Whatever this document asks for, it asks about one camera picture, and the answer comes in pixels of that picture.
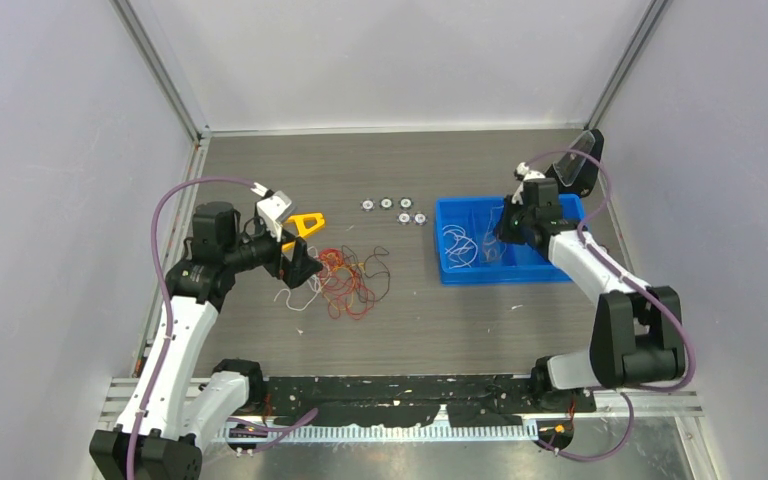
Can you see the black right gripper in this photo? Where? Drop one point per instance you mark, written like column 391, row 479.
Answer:
column 503, row 232

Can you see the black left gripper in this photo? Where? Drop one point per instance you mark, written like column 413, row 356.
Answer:
column 301, row 265

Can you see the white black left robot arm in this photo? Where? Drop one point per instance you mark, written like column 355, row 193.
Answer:
column 159, row 434

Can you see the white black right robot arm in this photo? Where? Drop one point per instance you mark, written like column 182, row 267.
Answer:
column 636, row 340

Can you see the yellow plastic tool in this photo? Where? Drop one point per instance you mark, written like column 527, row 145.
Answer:
column 302, row 226

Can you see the blue plastic divided tray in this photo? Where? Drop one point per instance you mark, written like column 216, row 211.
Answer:
column 469, row 254

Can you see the poker chip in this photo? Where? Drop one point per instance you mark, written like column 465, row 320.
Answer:
column 367, row 206
column 419, row 218
column 404, row 218
column 386, row 203
column 406, row 202

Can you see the black wedge with clear plate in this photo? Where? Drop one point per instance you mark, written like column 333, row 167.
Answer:
column 573, row 172

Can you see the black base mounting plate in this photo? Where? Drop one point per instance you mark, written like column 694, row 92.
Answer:
column 407, row 401

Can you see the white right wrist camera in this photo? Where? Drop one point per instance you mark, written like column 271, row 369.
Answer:
column 523, row 173

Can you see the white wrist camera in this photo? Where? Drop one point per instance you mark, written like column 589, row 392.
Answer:
column 523, row 173
column 274, row 207

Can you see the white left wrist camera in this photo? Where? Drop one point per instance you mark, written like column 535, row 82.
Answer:
column 274, row 207

